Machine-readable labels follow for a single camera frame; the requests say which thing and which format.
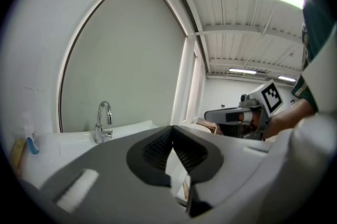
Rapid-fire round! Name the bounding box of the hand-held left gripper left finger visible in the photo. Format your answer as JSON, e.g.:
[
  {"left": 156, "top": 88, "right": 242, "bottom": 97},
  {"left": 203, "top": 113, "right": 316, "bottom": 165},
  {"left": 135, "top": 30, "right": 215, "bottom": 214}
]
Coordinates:
[{"left": 39, "top": 125, "right": 191, "bottom": 224}]

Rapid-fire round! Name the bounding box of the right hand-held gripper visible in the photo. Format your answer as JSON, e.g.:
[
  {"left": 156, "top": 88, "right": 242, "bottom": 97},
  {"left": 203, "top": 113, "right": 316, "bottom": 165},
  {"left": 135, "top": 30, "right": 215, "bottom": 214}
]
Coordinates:
[{"left": 204, "top": 80, "right": 284, "bottom": 141}]

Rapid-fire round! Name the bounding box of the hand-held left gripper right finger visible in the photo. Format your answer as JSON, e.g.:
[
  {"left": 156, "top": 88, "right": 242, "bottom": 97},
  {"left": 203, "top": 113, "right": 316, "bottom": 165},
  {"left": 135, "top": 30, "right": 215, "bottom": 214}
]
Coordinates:
[{"left": 171, "top": 124, "right": 276, "bottom": 219}]

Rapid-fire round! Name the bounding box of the person's right forearm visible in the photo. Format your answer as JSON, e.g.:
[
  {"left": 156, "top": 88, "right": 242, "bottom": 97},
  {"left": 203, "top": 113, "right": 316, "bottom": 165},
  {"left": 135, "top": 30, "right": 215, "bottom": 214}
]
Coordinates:
[{"left": 264, "top": 99, "right": 316, "bottom": 140}]

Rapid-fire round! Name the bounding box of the person's right hand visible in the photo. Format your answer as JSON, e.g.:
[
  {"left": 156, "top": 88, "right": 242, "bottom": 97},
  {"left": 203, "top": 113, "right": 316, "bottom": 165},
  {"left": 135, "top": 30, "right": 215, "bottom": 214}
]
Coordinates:
[{"left": 239, "top": 111, "right": 263, "bottom": 130}]

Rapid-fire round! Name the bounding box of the cardboard box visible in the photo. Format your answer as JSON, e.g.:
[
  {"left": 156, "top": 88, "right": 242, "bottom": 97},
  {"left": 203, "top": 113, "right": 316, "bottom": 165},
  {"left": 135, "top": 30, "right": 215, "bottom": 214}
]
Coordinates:
[{"left": 196, "top": 117, "right": 218, "bottom": 135}]

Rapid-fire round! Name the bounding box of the narrow grey window blind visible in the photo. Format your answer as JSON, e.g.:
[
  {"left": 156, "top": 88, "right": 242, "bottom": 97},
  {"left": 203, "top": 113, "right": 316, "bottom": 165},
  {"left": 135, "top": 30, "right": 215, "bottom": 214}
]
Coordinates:
[{"left": 185, "top": 50, "right": 199, "bottom": 121}]

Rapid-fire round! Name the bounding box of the ceiling tube light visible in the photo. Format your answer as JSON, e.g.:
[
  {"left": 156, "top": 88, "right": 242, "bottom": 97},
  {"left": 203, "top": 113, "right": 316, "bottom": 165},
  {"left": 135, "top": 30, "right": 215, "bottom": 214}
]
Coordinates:
[
  {"left": 228, "top": 67, "right": 257, "bottom": 75},
  {"left": 277, "top": 75, "right": 297, "bottom": 83}
]

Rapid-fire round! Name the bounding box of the chrome faucet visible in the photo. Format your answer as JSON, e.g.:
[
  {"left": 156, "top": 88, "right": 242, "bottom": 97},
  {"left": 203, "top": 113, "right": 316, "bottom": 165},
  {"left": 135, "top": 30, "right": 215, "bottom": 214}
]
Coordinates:
[{"left": 94, "top": 100, "right": 114, "bottom": 145}]

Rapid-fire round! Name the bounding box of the white vanity washbasin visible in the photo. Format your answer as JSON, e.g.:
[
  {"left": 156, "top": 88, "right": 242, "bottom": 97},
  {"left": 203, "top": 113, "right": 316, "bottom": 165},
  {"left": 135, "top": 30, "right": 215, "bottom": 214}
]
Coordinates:
[{"left": 12, "top": 119, "right": 158, "bottom": 188}]

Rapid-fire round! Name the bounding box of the large grey window blind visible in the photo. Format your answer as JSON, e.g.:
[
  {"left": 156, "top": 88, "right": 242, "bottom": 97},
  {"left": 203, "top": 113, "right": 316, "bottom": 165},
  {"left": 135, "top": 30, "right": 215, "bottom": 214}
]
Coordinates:
[{"left": 59, "top": 0, "right": 188, "bottom": 134}]

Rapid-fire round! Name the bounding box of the white bottle blue end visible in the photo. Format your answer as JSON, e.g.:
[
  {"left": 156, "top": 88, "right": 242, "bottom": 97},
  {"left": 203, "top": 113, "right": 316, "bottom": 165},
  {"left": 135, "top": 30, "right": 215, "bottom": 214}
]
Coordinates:
[{"left": 22, "top": 111, "right": 41, "bottom": 155}]

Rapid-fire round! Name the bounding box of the green striped sweatshirt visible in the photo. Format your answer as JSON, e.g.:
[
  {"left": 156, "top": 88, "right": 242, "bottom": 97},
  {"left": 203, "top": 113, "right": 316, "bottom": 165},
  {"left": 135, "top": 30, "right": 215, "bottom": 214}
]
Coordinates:
[{"left": 291, "top": 0, "right": 337, "bottom": 113}]

